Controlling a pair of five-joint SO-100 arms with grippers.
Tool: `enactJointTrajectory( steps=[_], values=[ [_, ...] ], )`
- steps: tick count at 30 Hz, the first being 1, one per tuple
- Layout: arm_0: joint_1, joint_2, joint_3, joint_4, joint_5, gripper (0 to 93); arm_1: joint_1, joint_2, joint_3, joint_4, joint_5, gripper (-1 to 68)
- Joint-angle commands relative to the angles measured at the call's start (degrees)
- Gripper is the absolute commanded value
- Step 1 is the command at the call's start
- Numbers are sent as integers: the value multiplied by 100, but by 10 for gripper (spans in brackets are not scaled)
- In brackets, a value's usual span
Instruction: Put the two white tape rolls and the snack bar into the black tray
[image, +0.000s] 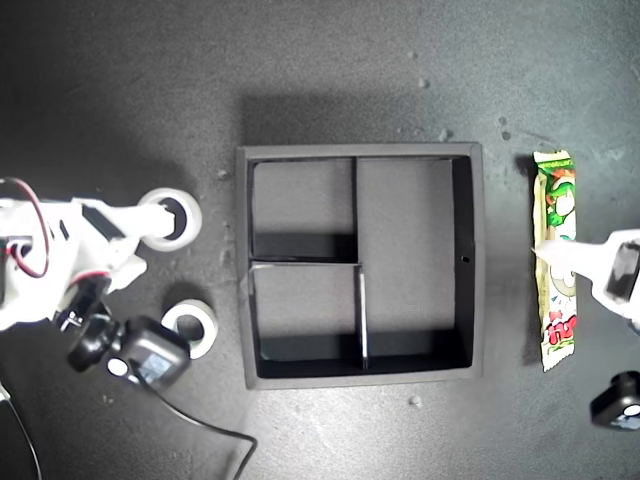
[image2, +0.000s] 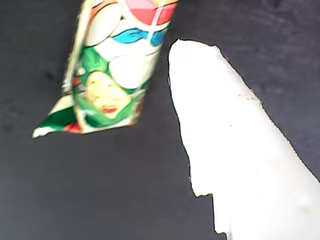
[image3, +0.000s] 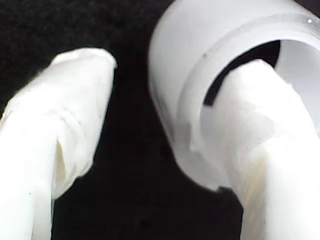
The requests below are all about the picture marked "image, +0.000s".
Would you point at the large white tape roll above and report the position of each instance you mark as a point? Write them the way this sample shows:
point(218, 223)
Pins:
point(192, 220)

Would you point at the green cartoon snack bar wrapper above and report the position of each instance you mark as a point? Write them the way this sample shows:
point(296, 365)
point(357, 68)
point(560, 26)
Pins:
point(562, 340)

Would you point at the white tape roll green core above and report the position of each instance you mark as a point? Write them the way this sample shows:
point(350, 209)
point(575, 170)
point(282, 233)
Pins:
point(210, 325)

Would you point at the black compartment tray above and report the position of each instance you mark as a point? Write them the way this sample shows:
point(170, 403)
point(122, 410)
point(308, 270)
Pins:
point(405, 225)

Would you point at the small grey crumb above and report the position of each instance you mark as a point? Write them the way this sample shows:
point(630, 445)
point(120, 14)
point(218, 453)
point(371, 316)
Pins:
point(424, 83)
point(415, 400)

